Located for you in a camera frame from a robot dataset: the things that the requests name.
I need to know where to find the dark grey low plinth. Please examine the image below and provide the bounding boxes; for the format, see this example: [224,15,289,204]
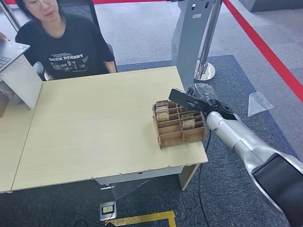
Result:
[237,0,303,13]

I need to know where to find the light wood side desk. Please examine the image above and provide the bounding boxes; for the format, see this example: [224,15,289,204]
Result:
[0,103,36,194]

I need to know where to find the silver laptop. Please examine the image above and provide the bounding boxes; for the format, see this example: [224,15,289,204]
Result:
[0,41,31,74]

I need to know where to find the clear plastic hand cover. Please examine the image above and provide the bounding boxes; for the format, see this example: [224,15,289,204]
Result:
[187,82,218,103]

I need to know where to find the grey metal bar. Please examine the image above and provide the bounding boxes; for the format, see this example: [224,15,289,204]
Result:
[0,0,22,33]

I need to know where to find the white laptop riser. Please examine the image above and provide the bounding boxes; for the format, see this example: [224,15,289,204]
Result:
[0,55,43,110]

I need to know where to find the grey kiosk stand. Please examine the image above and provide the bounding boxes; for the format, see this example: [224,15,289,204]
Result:
[171,0,219,92]

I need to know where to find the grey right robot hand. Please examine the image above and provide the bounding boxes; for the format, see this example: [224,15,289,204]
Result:
[169,83,221,115]

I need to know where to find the metal floor socket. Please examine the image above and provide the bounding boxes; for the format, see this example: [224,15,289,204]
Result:
[99,201,117,222]

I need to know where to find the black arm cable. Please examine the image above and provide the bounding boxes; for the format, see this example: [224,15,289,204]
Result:
[198,129,212,227]

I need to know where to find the person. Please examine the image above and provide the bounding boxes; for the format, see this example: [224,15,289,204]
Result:
[14,0,118,81]

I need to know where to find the clear plastic sheet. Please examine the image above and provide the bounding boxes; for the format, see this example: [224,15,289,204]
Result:
[247,91,274,118]

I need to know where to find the red barrier belt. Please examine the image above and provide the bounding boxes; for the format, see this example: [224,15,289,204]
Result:
[222,0,303,104]
[4,0,167,5]

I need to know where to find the yellow floor tape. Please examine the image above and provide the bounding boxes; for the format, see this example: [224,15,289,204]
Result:
[106,210,177,227]

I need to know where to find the wooden slotted card rack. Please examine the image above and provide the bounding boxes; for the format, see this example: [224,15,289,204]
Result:
[152,99,207,149]

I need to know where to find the silver stanchion pole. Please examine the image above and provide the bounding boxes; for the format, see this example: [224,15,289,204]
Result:
[194,0,223,83]

